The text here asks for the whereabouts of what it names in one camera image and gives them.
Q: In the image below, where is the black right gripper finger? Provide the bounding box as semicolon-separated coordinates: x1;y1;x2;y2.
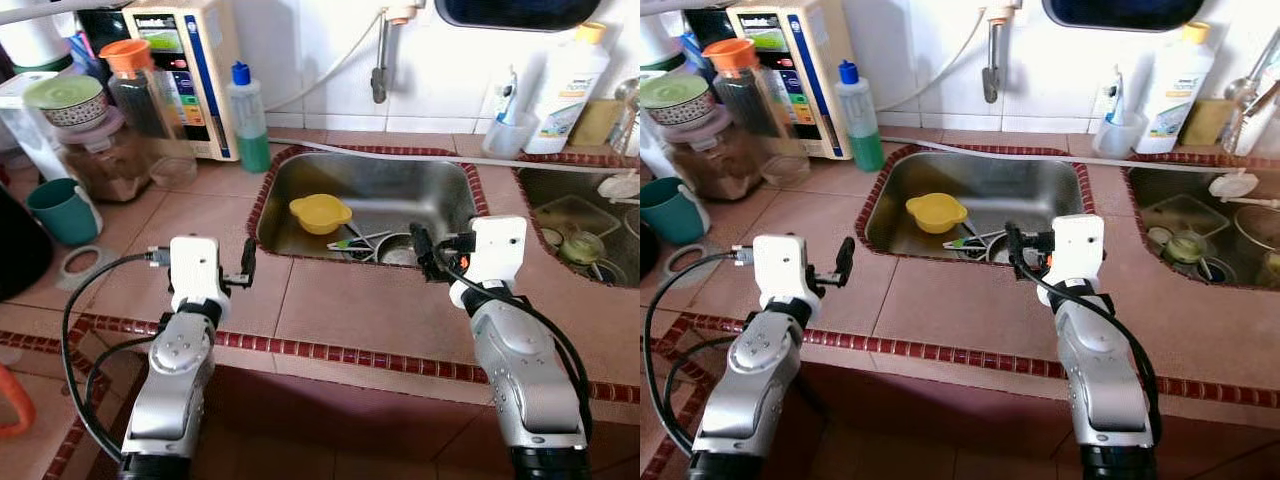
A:
1005;222;1033;284
409;222;439;284

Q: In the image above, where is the small steel bowl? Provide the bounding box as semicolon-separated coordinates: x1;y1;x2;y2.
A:
960;230;1013;267
345;230;421;267

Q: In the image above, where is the yellow plastic bowl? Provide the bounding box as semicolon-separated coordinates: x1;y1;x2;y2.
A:
289;193;354;237
905;192;969;235

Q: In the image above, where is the stainless steel sink basin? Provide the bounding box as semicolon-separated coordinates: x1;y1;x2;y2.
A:
513;165;641;291
1122;165;1280;291
247;145;491;269
857;148;1098;269

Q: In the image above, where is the clear plastic food container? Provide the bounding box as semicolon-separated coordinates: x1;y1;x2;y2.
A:
535;195;601;241
1140;193;1216;241

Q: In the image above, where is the green soap bottle blue cap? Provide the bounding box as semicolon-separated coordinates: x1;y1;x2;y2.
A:
835;60;886;173
225;62;271;174

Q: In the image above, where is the clear plastic cup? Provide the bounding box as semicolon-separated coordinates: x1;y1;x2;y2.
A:
483;110;539;159
1092;110;1146;159

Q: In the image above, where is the greenish drinking glass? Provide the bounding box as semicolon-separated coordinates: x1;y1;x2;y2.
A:
1170;230;1209;266
565;230;606;266

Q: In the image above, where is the glass jar brown powder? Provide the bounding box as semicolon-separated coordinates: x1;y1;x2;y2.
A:
50;108;151;204
662;105;761;201

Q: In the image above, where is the white blue tube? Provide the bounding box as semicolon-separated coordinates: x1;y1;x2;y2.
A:
497;65;521;126
1105;65;1126;126

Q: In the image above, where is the teal mug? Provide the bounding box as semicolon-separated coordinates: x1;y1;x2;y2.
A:
640;177;713;246
25;178;101;247

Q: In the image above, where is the white sink strainer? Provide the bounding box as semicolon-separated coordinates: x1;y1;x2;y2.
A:
598;172;641;201
1208;172;1280;206

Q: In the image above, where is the white detergent bottle yellow cap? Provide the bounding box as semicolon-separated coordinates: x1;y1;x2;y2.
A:
1133;22;1216;156
523;22;611;156

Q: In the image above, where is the clear jar orange lid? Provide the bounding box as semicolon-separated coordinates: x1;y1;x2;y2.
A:
702;38;809;186
100;38;196;186

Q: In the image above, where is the yellow dish sponge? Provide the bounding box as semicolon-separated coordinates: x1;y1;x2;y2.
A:
1180;98;1236;149
570;98;623;149

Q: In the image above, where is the beige water ionizer appliance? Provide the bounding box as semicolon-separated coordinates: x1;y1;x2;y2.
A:
727;0;853;161
122;0;241;161

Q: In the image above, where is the black kettle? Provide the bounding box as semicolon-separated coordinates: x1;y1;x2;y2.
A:
0;185;56;301

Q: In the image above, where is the chrome sink faucet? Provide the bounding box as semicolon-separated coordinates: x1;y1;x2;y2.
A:
610;80;641;161
1222;28;1280;156

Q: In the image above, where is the large steel bowl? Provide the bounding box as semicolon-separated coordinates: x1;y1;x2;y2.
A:
1235;205;1280;256

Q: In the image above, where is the clear pitcher white lid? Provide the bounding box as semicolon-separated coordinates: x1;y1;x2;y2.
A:
0;70;66;181
640;120;669;181

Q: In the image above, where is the patterned bowl green lid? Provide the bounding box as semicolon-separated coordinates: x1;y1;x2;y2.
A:
640;72;713;126
22;75;109;129

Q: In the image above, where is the dark blue hanging pan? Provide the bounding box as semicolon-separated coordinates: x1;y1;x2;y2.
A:
435;0;604;33
1040;0;1206;33

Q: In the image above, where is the black container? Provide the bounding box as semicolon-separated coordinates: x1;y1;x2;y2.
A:
78;8;131;51
690;8;741;51

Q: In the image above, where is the white thermos green band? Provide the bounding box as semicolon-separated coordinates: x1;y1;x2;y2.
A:
640;10;686;73
0;10;73;73

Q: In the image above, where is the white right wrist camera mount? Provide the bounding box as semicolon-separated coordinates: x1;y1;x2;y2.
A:
1050;213;1106;306
463;215;528;308

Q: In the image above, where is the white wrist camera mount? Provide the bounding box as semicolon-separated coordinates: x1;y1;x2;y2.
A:
168;236;224;313
1050;213;1106;306
463;215;528;308
752;234;823;323

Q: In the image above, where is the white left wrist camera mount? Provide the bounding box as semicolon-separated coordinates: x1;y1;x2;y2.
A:
752;234;823;323
168;236;224;313

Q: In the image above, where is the grey flat ring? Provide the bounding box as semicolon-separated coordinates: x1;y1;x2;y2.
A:
662;243;729;291
57;245;119;293

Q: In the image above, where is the small chrome wall tap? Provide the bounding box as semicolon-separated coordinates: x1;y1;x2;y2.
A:
370;0;426;104
980;0;1021;104

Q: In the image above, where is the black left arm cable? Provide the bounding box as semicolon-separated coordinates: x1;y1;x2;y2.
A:
645;248;756;456
62;250;173;463

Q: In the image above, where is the white water hose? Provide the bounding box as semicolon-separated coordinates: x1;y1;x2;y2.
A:
880;12;991;113
265;12;386;113

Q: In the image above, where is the orange plastic handle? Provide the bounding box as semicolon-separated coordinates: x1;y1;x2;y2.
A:
0;362;36;438

